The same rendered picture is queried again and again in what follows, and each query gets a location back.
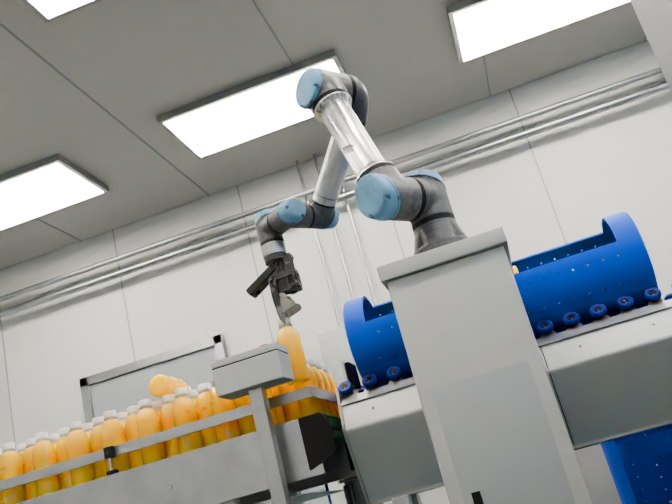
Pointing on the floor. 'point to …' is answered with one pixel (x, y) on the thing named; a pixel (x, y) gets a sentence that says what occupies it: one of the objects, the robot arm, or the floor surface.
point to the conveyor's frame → (224, 471)
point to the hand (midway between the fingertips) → (284, 321)
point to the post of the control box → (269, 446)
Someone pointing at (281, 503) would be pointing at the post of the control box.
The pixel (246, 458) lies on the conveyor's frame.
